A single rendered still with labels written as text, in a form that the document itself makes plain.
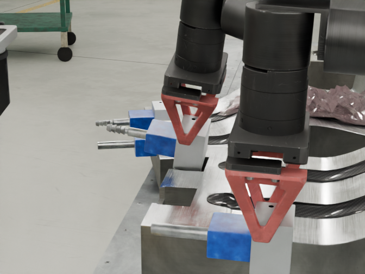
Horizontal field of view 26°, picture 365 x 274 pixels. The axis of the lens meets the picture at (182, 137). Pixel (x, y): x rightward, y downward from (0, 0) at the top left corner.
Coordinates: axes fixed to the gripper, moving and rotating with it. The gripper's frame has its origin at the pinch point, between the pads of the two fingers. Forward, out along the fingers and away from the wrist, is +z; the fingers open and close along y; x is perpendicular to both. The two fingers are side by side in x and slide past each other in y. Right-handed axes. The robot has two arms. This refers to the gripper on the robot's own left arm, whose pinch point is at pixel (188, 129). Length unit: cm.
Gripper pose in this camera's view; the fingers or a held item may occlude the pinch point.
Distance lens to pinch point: 100.6
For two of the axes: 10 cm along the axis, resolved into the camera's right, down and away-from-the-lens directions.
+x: -9.8, -1.8, 0.9
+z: -1.2, 8.7, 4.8
